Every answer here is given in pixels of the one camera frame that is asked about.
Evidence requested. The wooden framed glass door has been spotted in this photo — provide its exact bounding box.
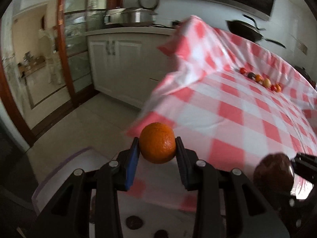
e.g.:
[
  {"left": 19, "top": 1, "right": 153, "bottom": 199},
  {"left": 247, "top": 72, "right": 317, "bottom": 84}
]
[{"left": 1, "top": 0, "right": 122, "bottom": 146}]

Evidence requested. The steel cooking pot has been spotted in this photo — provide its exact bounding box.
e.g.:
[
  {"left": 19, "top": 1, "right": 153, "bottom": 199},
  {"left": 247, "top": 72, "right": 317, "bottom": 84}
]
[{"left": 104, "top": 8, "right": 158, "bottom": 26}]

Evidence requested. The white kitchen cabinet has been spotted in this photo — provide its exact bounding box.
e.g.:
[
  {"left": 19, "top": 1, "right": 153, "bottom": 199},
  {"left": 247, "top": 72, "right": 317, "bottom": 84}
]
[{"left": 85, "top": 27, "right": 174, "bottom": 108}]

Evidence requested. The orange tangerine back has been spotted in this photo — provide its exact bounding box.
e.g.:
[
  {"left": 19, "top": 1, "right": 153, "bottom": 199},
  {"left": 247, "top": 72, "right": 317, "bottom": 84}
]
[{"left": 139, "top": 122, "right": 176, "bottom": 164}]

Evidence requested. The dark pot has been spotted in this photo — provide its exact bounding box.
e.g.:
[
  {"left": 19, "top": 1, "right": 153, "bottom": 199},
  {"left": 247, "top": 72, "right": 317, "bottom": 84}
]
[{"left": 294, "top": 66, "right": 316, "bottom": 88}]

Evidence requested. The red white checkered tablecloth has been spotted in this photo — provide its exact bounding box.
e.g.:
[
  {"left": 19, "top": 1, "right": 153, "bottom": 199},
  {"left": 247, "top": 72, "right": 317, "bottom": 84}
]
[{"left": 126, "top": 14, "right": 317, "bottom": 213}]

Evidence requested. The dark purple mangosteen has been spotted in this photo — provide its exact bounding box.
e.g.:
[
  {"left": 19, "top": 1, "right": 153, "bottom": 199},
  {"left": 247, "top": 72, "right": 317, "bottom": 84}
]
[{"left": 247, "top": 72, "right": 256, "bottom": 80}]

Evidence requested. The dark red passion fruit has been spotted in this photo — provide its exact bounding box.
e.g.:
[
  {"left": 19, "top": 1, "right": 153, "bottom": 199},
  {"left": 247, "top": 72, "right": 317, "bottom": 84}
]
[{"left": 253, "top": 153, "right": 294, "bottom": 195}]

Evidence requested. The yellow striped melon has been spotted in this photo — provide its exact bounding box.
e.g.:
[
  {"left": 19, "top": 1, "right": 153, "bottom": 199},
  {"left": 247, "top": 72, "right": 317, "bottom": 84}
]
[{"left": 262, "top": 78, "right": 271, "bottom": 89}]

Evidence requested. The small dark mangosteen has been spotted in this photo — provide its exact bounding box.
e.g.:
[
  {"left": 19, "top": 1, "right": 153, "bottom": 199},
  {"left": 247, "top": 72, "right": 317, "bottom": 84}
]
[{"left": 153, "top": 229, "right": 169, "bottom": 238}]

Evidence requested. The orange tangerine front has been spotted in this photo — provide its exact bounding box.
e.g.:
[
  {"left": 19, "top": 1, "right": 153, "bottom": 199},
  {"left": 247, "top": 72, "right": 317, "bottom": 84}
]
[{"left": 255, "top": 74, "right": 263, "bottom": 83}]

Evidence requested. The small red tomato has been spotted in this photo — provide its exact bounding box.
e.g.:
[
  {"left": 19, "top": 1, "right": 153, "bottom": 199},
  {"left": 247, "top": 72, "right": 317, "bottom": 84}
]
[
  {"left": 240, "top": 67, "right": 247, "bottom": 74},
  {"left": 270, "top": 85, "right": 277, "bottom": 91}
]

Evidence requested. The white dining chair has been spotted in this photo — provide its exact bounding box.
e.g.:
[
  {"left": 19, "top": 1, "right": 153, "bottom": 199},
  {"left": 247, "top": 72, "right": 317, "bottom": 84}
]
[{"left": 38, "top": 29, "right": 62, "bottom": 85}]

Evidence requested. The wall socket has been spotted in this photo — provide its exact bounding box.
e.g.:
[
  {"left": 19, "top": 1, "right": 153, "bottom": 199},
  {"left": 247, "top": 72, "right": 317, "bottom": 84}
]
[{"left": 297, "top": 41, "right": 308, "bottom": 55}]

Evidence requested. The orange tangerine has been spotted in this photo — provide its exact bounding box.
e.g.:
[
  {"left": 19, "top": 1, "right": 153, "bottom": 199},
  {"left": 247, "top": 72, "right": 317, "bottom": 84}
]
[
  {"left": 255, "top": 74, "right": 263, "bottom": 83},
  {"left": 275, "top": 84, "right": 282, "bottom": 92},
  {"left": 139, "top": 122, "right": 176, "bottom": 164}
]

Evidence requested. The black frying pan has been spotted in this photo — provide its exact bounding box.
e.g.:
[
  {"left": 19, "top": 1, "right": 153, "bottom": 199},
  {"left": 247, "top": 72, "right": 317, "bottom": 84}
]
[{"left": 226, "top": 14, "right": 286, "bottom": 49}]

